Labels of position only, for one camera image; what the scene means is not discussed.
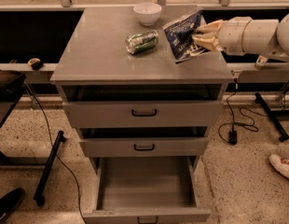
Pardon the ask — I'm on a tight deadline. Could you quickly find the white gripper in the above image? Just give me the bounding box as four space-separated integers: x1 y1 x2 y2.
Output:
192 17 252 56

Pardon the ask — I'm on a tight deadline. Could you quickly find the blue chip bag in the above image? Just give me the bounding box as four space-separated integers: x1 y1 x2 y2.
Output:
163 7 206 63

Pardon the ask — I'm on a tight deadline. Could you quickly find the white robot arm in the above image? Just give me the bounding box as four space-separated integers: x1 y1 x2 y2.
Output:
192 13 289 62

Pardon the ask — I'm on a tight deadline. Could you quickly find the grey drawer cabinet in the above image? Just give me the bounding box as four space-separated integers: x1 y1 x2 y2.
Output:
49 4 235 173

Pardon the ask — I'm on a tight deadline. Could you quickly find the grey middle drawer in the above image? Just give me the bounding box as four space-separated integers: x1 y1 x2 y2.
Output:
79 137 208 158

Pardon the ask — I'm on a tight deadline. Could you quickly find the grey drawer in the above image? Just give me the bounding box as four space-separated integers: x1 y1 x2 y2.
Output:
83 156 211 224
79 137 208 158
62 100 223 128

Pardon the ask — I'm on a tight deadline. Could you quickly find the grey top drawer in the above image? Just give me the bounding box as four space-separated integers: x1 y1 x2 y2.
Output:
62 100 223 128

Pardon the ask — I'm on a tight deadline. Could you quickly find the grey bottom drawer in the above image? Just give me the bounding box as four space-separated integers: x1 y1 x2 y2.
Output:
83 156 211 224

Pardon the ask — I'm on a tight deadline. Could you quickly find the small clear bottle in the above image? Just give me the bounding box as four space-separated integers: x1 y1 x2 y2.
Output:
255 55 268 70

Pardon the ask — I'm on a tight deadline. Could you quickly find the white bowl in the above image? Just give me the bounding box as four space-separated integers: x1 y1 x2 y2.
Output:
133 3 162 26

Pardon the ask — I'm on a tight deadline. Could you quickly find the green soda can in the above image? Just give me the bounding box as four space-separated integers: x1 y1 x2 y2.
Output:
125 30 158 55

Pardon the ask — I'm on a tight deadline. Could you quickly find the black stand leg right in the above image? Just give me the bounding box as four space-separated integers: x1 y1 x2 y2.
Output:
255 92 289 142

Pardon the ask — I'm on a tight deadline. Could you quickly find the white red sneaker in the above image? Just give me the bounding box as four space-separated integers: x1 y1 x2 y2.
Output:
268 154 289 179

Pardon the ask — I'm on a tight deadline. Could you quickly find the yellow black tape measure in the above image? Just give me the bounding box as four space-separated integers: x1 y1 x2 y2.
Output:
28 58 44 70

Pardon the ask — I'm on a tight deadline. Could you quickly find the dark box on table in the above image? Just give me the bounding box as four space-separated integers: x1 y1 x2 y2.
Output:
0 69 26 102

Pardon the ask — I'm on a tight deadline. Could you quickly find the black table leg left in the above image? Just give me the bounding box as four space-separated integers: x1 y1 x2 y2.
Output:
34 131 66 206

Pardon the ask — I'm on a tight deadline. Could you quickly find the black shoe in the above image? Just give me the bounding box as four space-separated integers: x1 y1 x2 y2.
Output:
0 188 24 221

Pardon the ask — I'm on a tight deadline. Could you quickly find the black cable left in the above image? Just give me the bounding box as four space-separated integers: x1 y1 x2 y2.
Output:
26 84 87 224

